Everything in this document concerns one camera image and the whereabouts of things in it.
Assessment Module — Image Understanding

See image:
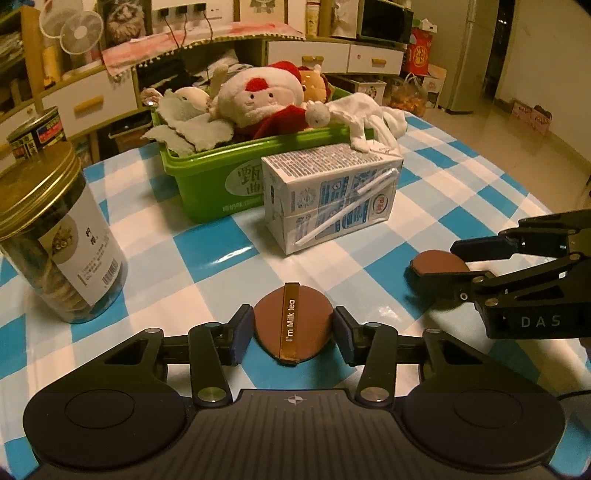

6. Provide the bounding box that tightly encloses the stack of papers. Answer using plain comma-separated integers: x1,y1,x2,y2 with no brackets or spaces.
188,48,242,89

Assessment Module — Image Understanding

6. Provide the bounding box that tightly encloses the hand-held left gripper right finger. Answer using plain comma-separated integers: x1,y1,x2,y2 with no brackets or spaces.
333,305,489,408

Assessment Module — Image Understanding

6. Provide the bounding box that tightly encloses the milk carton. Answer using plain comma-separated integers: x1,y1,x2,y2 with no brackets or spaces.
260,143,405,257

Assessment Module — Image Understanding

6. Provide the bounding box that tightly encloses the black microwave oven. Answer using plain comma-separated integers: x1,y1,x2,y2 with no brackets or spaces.
357,0,414,45

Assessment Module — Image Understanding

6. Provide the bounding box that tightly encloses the white plush toy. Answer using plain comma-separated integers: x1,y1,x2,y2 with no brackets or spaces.
142,89,234,154

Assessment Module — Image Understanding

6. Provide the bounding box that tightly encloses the tall white canister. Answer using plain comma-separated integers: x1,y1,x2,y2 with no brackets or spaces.
304,0,324,39

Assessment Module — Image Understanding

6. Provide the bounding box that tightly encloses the small white desk fan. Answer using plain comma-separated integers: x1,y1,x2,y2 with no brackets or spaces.
62,11,105,55

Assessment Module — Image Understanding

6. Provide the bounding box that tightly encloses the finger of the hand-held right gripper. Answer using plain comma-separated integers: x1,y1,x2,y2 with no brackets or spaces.
450,209,591,262
406,252,583,308

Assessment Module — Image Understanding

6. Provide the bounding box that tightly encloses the wooden shelf cabinet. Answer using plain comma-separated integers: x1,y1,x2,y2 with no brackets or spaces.
0,0,66,136

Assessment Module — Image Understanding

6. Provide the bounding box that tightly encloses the open cardboard box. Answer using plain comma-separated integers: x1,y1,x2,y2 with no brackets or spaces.
422,64,448,96

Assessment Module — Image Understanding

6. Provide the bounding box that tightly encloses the bread plush toy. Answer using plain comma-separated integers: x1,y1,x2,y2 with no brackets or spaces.
297,65,331,105

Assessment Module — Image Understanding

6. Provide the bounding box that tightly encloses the blue white checkered mat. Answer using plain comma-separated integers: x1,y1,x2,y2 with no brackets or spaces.
0,110,591,480

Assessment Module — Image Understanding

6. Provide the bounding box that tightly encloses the green plastic bin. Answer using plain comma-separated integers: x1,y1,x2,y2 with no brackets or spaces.
151,105,376,225

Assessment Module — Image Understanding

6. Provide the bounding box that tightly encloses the framed cat picture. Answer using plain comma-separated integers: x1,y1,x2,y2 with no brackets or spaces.
99,0,142,47

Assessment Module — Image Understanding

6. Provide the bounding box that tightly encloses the white storage crate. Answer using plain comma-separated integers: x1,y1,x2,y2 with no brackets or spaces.
337,76,387,107

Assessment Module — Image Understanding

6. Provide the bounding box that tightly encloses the grey refrigerator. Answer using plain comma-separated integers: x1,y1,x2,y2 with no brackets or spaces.
440,0,499,114

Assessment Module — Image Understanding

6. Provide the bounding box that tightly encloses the santa plush toy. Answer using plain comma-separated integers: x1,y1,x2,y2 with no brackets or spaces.
209,62,331,140

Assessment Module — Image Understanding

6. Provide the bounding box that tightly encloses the red gift bag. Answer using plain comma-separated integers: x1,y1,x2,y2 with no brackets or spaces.
406,28,435,77

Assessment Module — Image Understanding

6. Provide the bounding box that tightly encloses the brown milk tea cup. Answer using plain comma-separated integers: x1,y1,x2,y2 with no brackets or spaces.
253,282,334,366

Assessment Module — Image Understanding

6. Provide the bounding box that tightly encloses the clear jar with gold lid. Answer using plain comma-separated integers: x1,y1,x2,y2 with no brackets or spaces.
0,140,129,325

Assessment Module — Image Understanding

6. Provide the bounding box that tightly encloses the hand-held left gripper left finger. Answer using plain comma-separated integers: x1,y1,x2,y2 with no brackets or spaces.
99,304,256,408

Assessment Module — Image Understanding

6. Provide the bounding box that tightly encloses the white cloth toy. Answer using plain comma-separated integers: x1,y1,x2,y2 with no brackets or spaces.
325,92,400,154

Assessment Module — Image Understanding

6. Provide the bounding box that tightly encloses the cream plush toy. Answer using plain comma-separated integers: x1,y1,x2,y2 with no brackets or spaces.
175,86,209,112

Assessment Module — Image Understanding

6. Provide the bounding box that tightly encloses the plastic bag of oranges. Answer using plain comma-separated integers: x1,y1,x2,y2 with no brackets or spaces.
390,73,428,116

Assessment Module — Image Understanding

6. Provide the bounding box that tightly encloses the small cardboard box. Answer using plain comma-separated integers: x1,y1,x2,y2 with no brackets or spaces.
510,99,537,123
530,104,554,137

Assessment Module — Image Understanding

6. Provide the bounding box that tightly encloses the pink tasselled cloth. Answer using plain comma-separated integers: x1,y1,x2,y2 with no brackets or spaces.
101,21,308,80

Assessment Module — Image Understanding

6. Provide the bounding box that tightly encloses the printed tin can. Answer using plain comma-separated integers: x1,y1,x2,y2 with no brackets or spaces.
8,106,69,162

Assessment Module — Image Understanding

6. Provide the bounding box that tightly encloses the wall power outlet strip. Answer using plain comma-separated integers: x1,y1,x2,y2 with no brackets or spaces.
152,0,221,22

